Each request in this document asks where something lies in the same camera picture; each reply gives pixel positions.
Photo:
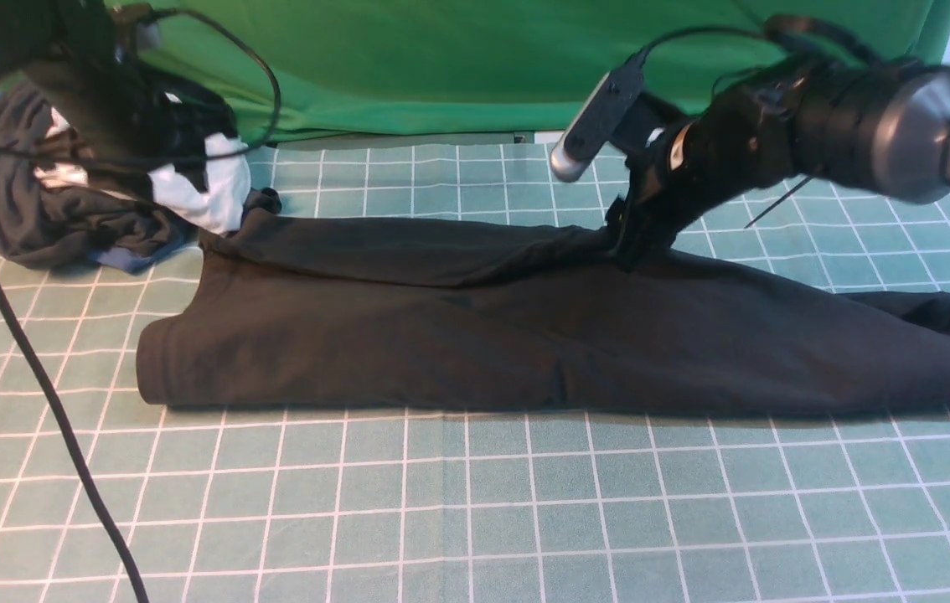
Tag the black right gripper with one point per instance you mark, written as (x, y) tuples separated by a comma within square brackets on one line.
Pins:
[(682, 174)]

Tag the dark gray long-sleeve top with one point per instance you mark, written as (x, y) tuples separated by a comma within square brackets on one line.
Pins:
[(457, 315)]

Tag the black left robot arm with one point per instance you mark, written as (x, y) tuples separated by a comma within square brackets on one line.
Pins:
[(82, 57)]

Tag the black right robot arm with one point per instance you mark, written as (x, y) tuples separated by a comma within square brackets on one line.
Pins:
[(883, 129)]

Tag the green backdrop cloth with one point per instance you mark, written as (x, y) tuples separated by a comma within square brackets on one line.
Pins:
[(438, 67)]

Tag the white crumpled garment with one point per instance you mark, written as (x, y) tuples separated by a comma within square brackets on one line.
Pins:
[(214, 202)]

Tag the green checkered tablecloth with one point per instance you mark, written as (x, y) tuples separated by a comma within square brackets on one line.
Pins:
[(294, 505)]

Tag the dark gray crumpled garment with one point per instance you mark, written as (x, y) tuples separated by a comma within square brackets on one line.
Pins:
[(42, 229)]

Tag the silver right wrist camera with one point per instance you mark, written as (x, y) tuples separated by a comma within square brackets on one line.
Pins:
[(604, 110)]

